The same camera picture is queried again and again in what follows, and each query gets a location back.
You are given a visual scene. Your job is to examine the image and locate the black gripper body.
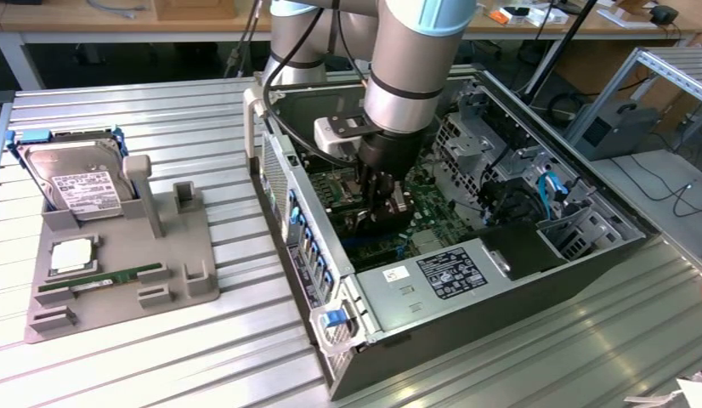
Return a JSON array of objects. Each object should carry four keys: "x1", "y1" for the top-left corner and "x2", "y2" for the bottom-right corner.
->
[{"x1": 355, "y1": 129, "x2": 426, "y2": 188}]

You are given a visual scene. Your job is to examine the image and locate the graphics card with fan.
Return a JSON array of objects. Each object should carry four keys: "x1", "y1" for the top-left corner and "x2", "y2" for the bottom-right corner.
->
[{"x1": 341, "y1": 182, "x2": 414, "y2": 239}]

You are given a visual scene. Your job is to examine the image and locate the CPU socket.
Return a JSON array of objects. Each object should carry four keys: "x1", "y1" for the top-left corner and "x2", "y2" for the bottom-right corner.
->
[{"x1": 333, "y1": 169, "x2": 362, "y2": 199}]

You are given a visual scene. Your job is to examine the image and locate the perforated metal disk bay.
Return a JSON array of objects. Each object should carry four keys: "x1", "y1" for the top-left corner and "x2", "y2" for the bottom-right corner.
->
[{"x1": 432, "y1": 112, "x2": 536, "y2": 201}]

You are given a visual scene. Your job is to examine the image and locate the green motherboard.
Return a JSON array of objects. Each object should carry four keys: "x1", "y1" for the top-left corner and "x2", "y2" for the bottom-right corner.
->
[{"x1": 303, "y1": 144, "x2": 470, "y2": 273}]

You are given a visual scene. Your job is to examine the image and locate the silver heat sink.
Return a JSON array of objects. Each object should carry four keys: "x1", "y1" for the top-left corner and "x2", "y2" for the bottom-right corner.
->
[{"x1": 410, "y1": 231, "x2": 442, "y2": 252}]

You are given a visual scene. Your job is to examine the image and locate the long black expansion slot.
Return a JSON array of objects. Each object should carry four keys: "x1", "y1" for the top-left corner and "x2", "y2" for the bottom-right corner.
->
[{"x1": 349, "y1": 248, "x2": 405, "y2": 267}]

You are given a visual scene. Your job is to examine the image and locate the black plastic shroud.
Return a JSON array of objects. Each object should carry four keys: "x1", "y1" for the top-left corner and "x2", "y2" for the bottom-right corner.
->
[{"x1": 462, "y1": 223, "x2": 569, "y2": 281}]

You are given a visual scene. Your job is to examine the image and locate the grey power supply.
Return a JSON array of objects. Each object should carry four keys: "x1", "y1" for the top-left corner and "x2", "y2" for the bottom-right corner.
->
[{"x1": 354, "y1": 237, "x2": 509, "y2": 335}]

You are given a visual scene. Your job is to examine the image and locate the slotted metal disk bay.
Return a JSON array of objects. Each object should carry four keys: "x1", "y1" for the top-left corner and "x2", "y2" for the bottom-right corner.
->
[{"x1": 538, "y1": 203, "x2": 622, "y2": 260}]

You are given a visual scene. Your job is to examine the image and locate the black tripod pole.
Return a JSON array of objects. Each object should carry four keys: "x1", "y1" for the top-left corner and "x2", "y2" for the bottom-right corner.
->
[{"x1": 522, "y1": 0, "x2": 600, "y2": 97}]

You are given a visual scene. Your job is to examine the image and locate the grey metal box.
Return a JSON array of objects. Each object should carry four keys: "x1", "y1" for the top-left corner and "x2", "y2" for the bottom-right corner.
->
[{"x1": 573, "y1": 101, "x2": 662, "y2": 161}]

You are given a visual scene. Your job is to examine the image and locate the white box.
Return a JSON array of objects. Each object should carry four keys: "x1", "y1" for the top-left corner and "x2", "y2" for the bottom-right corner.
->
[{"x1": 500, "y1": 6, "x2": 569, "y2": 26}]

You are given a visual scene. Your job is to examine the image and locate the black PC case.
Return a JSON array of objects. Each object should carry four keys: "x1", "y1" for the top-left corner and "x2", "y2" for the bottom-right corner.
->
[{"x1": 242, "y1": 63, "x2": 662, "y2": 401}]

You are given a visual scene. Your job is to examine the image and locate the white papers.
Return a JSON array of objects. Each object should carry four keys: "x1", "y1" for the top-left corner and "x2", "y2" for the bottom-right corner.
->
[{"x1": 596, "y1": 7, "x2": 657, "y2": 29}]

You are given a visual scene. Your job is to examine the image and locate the hard disk in blue caddy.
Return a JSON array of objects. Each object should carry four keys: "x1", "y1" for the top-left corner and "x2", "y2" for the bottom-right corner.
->
[{"x1": 3, "y1": 125, "x2": 130, "y2": 224}]

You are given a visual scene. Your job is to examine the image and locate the green RAM stick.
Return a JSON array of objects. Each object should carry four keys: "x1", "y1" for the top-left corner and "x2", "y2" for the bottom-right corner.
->
[{"x1": 35, "y1": 265, "x2": 162, "y2": 294}]

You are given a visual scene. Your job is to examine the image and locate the small black device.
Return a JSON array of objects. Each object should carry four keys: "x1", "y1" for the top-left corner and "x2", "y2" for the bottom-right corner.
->
[{"x1": 649, "y1": 4, "x2": 677, "y2": 25}]

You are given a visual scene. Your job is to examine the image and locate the grey parts rack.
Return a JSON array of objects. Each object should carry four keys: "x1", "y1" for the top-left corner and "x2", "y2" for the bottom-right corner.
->
[{"x1": 23, "y1": 155, "x2": 221, "y2": 345}]

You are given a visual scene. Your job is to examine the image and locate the silver CPU chip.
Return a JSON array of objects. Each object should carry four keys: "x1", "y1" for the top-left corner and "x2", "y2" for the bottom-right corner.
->
[{"x1": 47, "y1": 241, "x2": 95, "y2": 273}]

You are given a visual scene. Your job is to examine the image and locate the wooden desk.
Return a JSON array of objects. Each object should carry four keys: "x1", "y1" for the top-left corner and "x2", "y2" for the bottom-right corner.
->
[{"x1": 0, "y1": 0, "x2": 702, "y2": 48}]

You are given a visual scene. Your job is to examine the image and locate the white paper sheet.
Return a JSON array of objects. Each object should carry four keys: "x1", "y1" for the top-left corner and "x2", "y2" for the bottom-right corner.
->
[{"x1": 624, "y1": 376, "x2": 702, "y2": 408}]

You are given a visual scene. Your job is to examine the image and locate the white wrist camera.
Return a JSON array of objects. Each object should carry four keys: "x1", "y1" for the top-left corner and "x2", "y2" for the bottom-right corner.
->
[{"x1": 313, "y1": 115, "x2": 377, "y2": 155}]

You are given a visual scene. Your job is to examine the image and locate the black wire bundle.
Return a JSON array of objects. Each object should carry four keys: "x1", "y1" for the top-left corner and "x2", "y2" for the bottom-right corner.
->
[{"x1": 477, "y1": 176, "x2": 546, "y2": 226}]

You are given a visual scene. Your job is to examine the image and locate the black camera cable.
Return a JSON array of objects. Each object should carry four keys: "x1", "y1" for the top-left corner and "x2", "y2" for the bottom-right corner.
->
[{"x1": 259, "y1": 0, "x2": 365, "y2": 167}]

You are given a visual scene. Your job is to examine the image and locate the blue disk wire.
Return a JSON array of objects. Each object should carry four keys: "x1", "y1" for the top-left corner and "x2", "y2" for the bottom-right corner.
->
[{"x1": 536, "y1": 167, "x2": 566, "y2": 222}]

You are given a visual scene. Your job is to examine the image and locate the black coiled cable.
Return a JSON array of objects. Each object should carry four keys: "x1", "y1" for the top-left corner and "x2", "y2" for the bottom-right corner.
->
[{"x1": 546, "y1": 93, "x2": 581, "y2": 128}]

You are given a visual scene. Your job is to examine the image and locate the black cable with silver plug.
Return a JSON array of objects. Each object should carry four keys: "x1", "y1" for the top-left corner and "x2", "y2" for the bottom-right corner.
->
[{"x1": 227, "y1": 0, "x2": 261, "y2": 81}]

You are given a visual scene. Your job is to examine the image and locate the aluminium profile frame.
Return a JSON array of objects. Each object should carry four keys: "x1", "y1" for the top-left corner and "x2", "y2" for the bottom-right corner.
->
[{"x1": 564, "y1": 45, "x2": 702, "y2": 148}]

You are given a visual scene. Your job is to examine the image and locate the thin black cable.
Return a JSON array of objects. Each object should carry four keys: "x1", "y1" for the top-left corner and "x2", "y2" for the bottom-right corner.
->
[{"x1": 609, "y1": 156, "x2": 702, "y2": 220}]

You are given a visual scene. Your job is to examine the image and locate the light blue cable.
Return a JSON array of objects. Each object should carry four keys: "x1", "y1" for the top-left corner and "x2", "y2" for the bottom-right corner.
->
[{"x1": 86, "y1": 0, "x2": 154, "y2": 19}]

